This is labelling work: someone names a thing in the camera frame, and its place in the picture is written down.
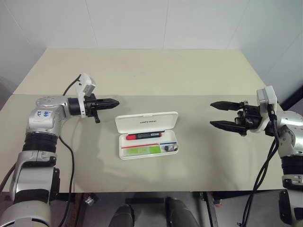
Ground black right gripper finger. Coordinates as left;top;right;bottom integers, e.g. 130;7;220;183
210;101;244;112
209;120;247;137

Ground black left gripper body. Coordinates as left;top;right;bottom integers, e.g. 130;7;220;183
84;94;101;124

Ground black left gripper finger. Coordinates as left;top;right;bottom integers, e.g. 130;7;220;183
97;97;120;105
97;103;120;111

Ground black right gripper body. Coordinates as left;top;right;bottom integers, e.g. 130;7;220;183
234;101;264;133

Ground white plastic pencil case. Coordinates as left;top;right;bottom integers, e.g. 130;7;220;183
115;111;180;161

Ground red black marker pen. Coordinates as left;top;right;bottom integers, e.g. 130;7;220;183
125;131;163;141

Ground green highlighter pen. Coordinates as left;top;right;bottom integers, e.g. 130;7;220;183
126;146;160;156

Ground black slanted stand bars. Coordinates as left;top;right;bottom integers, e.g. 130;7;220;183
282;81;303;112

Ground grey metal table leg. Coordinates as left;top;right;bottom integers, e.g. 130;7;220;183
198;192;220;227

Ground large dark rounded shape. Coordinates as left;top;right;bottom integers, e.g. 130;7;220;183
164;196;200;227

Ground brown table leg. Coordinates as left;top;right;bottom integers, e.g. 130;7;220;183
71;194;83;227

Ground small dark rounded shape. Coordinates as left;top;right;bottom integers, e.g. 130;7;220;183
109;204;136;227

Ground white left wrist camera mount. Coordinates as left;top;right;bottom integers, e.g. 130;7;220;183
76;73;97;119

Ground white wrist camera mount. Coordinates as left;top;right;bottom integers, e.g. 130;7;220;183
256;85;278;134
76;73;97;119

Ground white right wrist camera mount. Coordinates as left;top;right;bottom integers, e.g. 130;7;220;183
256;85;278;134

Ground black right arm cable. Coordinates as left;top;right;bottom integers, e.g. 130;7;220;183
243;111;279;227
241;104;279;227

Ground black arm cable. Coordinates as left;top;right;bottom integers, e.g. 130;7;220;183
58;75;82;227
243;111;279;227
241;104;279;227

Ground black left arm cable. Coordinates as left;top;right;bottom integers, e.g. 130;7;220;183
58;75;82;227

